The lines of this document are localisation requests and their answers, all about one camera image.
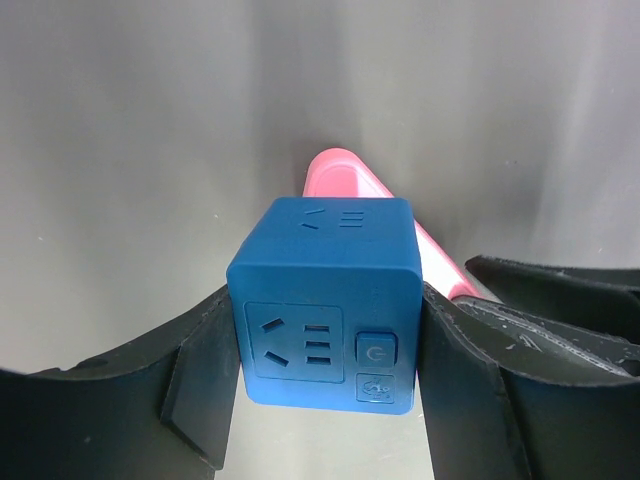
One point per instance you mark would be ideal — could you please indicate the blue cube socket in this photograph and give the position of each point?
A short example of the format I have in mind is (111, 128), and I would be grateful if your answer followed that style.
(315, 333)

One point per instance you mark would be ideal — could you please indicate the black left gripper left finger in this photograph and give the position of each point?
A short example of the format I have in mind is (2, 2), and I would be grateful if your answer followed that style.
(157, 407)

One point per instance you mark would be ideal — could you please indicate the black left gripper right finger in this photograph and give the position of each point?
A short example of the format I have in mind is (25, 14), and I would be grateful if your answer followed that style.
(541, 381)

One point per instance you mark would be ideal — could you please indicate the pink triangular power strip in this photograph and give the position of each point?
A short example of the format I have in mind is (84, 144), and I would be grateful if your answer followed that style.
(371, 230)

